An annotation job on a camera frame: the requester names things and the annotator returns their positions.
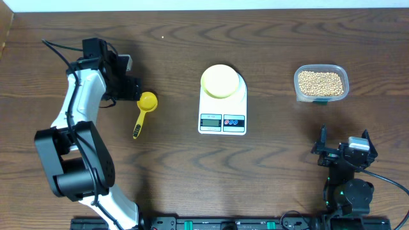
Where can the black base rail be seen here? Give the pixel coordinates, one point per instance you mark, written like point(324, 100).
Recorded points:
point(291, 223)

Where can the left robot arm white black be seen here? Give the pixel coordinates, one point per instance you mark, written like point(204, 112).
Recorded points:
point(76, 162)

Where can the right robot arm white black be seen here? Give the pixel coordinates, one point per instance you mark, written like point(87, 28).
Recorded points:
point(347, 197)

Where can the yellow plastic measuring scoop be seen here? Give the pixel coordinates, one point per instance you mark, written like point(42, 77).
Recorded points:
point(148, 102)

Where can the pale yellow bowl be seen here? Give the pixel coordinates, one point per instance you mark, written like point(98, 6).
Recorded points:
point(219, 81)

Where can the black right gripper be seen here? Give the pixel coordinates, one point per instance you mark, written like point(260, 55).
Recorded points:
point(329, 154)

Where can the white digital kitchen scale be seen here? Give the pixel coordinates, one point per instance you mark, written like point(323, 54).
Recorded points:
point(227, 116)

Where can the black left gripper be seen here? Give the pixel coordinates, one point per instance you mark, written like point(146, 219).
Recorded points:
point(133, 90)

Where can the clear container of soybeans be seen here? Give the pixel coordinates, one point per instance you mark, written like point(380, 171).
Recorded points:
point(321, 83)

